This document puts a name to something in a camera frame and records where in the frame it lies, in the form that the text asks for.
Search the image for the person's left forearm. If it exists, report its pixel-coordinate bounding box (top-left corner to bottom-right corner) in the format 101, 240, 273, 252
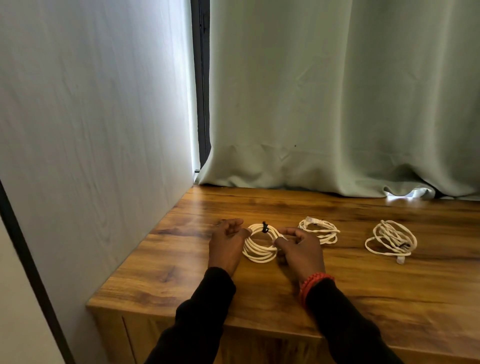
144, 266, 237, 364

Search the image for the white cable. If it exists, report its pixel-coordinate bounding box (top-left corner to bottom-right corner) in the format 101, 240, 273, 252
364, 219, 418, 265
298, 216, 341, 245
242, 223, 288, 265

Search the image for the person's right hand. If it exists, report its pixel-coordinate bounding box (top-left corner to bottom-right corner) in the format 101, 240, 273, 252
273, 226, 326, 284

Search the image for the person's left hand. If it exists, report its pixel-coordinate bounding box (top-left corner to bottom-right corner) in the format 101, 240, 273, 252
208, 218, 252, 278

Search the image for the black window frame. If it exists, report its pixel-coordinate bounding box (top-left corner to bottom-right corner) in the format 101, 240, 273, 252
190, 0, 212, 169

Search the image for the person's right forearm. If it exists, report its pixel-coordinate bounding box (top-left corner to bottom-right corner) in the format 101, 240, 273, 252
305, 279, 404, 364

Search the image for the red braided bracelet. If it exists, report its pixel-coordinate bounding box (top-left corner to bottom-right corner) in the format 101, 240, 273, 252
298, 272, 336, 308

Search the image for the white side panel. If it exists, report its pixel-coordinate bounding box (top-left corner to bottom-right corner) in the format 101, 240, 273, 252
0, 0, 200, 364

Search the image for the wooden cabinet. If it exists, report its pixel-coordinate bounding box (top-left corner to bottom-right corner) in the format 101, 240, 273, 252
86, 185, 480, 364

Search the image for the grey-green curtain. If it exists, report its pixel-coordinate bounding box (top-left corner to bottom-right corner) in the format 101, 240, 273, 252
194, 0, 480, 201

